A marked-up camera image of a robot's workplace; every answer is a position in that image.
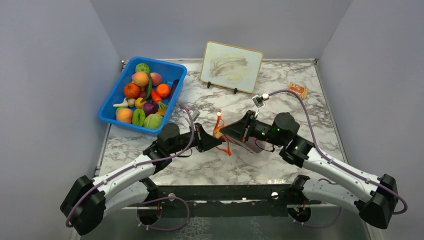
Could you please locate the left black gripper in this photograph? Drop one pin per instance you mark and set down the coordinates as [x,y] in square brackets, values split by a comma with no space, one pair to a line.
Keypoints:
[204,141]

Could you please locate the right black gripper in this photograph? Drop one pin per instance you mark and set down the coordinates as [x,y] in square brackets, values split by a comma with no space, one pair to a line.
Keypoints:
[239,129]

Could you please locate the clear zip top bag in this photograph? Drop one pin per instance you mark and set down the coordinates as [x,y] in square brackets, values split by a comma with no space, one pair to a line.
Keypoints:
[229,129]

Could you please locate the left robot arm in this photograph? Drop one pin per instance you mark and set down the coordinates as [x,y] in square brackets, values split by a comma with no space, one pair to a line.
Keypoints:
[89,200]

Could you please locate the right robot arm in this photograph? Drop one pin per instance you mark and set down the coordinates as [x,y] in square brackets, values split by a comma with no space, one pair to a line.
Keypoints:
[373,198]

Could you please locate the toy green cabbage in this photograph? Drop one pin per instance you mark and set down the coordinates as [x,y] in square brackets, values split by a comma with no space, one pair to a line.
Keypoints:
[153,121]

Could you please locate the whiteboard on stand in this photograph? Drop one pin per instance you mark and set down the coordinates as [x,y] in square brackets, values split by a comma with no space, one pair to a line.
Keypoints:
[230,66]

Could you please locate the toy purple eggplant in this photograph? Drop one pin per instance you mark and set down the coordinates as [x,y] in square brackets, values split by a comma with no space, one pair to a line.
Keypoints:
[173,89]

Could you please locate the toy carrot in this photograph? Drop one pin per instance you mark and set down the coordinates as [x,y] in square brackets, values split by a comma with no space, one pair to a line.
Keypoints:
[158,100]

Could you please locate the toy orange tangerine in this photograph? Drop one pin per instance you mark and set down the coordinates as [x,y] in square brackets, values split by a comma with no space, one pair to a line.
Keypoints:
[163,90]

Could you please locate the orange snack packet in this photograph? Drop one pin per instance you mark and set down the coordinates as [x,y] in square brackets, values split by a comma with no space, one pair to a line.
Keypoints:
[299,89]

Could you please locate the toy green starfruit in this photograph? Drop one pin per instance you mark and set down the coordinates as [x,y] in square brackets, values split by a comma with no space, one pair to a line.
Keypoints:
[138,117]

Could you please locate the toy yellow lemon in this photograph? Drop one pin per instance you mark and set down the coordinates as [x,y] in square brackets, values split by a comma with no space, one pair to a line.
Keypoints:
[139,102]

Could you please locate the toy green chili pepper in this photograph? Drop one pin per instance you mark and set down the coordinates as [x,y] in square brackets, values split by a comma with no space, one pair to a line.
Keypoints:
[148,88]

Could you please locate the toy peach bottom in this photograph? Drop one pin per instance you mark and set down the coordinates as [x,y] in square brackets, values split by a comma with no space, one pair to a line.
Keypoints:
[124,115]

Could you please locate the toy orange pumpkin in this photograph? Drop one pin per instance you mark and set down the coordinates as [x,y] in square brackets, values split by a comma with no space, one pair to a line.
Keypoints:
[131,90]

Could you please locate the toy green lettuce ball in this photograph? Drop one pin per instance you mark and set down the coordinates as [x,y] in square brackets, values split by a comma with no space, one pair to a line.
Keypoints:
[142,67]

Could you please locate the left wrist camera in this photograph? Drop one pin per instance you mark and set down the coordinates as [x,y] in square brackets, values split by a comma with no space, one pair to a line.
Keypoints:
[195,114]

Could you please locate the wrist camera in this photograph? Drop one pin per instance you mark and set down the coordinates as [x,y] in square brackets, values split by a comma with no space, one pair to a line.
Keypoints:
[259,101]
[195,114]

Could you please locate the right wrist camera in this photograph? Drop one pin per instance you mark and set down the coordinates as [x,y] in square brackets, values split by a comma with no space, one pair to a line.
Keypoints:
[259,101]

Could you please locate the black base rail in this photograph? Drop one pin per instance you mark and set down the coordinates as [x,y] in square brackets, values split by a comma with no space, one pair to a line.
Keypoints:
[215,201]

